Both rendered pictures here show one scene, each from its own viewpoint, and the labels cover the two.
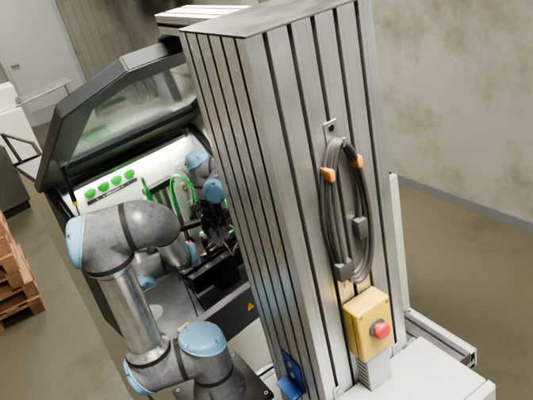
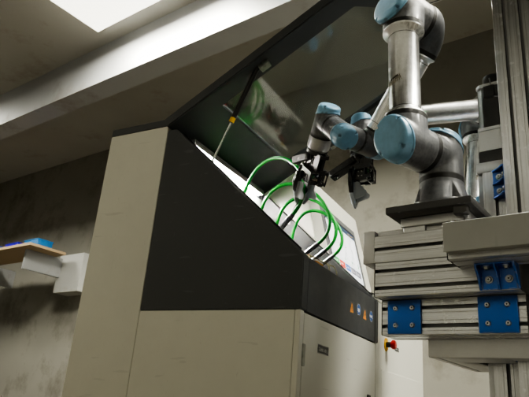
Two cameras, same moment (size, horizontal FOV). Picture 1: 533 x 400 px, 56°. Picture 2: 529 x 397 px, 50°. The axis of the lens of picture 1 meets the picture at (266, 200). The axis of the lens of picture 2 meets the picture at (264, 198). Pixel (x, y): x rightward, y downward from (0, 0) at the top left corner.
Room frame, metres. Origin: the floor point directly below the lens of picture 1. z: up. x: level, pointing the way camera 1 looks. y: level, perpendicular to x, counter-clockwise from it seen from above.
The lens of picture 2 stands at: (-0.04, 1.28, 0.51)
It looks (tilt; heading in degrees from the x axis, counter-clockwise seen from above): 21 degrees up; 335
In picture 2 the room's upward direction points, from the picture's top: 5 degrees clockwise
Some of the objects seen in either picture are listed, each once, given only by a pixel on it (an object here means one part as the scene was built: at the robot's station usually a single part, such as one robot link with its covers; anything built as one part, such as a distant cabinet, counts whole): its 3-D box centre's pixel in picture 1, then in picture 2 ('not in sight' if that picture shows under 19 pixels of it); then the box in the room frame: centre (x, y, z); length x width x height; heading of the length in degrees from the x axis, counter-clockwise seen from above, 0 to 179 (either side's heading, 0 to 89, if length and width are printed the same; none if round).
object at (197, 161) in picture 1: (200, 168); (361, 128); (1.51, 0.18, 1.52); 0.09 x 0.08 x 0.11; 73
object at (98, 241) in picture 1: (131, 306); (405, 75); (1.02, 0.39, 1.41); 0.15 x 0.12 x 0.55; 98
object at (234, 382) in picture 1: (216, 379); (442, 197); (1.04, 0.26, 1.09); 0.15 x 0.15 x 0.10
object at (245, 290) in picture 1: (235, 311); (339, 304); (1.57, 0.22, 0.87); 0.62 x 0.04 x 0.16; 125
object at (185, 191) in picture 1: (192, 182); not in sight; (2.11, 0.31, 1.20); 0.13 x 0.03 x 0.31; 125
